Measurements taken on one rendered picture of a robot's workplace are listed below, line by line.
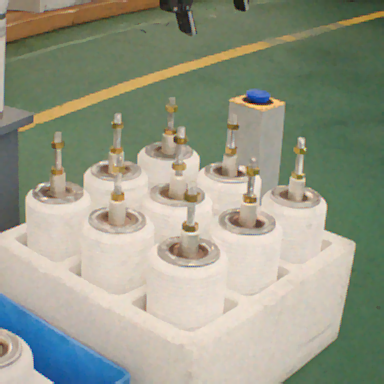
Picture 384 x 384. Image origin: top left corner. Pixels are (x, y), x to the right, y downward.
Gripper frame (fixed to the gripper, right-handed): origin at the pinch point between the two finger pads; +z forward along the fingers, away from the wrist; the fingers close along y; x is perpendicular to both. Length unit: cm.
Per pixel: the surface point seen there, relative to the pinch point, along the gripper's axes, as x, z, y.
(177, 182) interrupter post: 1.4, 21.0, -10.9
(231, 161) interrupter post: 3.7, 24.9, 0.1
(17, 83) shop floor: 148, 65, 25
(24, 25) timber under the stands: 215, 72, 60
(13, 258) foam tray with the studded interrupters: 11.2, 24.2, -34.3
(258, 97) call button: 14.0, 24.9, 15.6
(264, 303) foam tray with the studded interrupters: -17.7, 29.6, -14.2
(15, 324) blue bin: 7, 31, -39
